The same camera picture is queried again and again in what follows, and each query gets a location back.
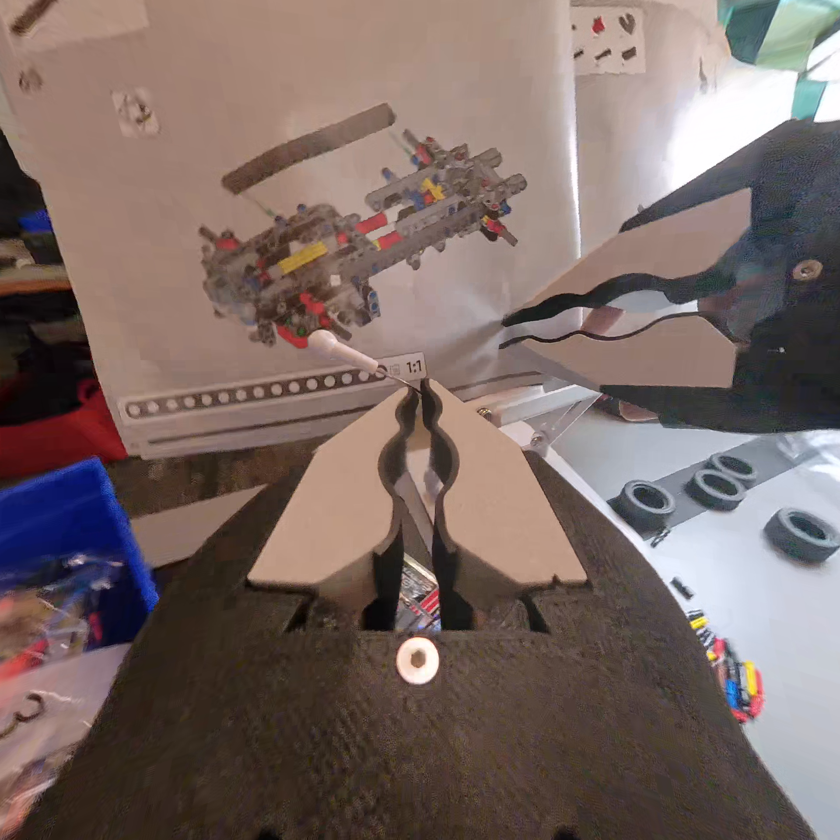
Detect person's right hand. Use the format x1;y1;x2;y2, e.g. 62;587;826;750
579;306;652;338

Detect white book stand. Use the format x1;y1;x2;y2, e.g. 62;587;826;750
307;328;608;526

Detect clear bags of lego pieces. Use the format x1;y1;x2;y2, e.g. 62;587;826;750
0;554;129;828

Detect colourful sticker sheet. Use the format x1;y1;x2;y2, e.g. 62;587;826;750
395;554;442;632

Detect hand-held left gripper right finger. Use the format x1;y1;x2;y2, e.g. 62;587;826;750
420;378;588;614

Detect black rubber lego tire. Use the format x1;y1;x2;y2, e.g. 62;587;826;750
764;507;840;564
686;469;747;513
620;480;677;532
705;453;760;488

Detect pile of small lego pins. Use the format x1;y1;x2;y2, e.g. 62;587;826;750
684;607;765;724

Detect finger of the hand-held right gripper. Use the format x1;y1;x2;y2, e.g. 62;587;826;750
497;312;741;389
500;187;754;329

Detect red storage box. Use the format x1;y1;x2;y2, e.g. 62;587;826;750
0;379;127;480

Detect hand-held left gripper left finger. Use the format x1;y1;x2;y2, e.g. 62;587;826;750
247;387;420;621

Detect lego instruction booklet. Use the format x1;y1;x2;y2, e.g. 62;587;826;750
0;0;798;459

